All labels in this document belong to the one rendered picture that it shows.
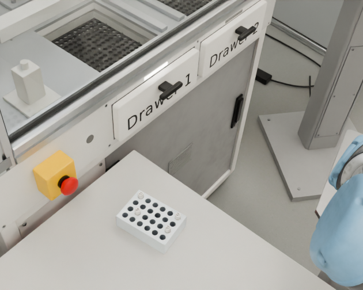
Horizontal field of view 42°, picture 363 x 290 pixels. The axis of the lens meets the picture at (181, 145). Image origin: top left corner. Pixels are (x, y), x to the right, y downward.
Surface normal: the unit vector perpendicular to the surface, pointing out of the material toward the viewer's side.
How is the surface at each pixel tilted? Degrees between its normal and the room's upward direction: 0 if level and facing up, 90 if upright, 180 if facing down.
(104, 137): 90
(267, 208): 0
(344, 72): 90
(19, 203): 90
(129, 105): 90
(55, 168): 0
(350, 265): 71
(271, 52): 0
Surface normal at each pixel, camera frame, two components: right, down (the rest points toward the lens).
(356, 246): -0.40, 0.14
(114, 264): 0.06, -0.67
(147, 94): 0.77, 0.51
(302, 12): -0.73, 0.48
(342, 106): 0.18, 0.74
